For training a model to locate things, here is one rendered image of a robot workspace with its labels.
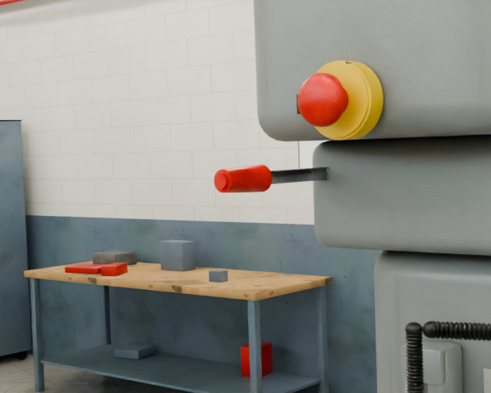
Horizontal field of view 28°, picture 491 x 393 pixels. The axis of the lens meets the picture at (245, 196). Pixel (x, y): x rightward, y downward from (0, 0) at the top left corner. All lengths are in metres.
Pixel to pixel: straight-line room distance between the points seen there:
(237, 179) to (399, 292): 0.20
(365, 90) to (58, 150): 7.48
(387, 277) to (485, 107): 0.25
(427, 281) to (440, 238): 0.07
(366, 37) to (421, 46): 0.05
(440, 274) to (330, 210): 0.11
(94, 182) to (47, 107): 0.84
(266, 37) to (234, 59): 5.94
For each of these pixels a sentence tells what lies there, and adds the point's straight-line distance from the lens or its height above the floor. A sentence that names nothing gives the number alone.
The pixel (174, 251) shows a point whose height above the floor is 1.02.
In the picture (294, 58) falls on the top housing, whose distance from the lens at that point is 0.80.
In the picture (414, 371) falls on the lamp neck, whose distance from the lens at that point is 0.78.
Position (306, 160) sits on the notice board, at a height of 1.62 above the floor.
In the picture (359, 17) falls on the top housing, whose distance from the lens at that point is 0.76.
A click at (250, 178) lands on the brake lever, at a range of 0.80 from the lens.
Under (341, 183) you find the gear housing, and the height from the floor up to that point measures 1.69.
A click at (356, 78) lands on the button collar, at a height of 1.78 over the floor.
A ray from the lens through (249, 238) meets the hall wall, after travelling 6.70.
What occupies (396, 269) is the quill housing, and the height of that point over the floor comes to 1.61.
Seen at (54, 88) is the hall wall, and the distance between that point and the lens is 8.19.
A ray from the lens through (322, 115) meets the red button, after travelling 0.72.
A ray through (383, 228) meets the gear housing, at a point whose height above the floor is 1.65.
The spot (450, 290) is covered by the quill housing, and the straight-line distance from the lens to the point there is 0.88.
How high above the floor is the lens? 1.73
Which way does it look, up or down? 3 degrees down
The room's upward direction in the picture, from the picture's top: 2 degrees counter-clockwise
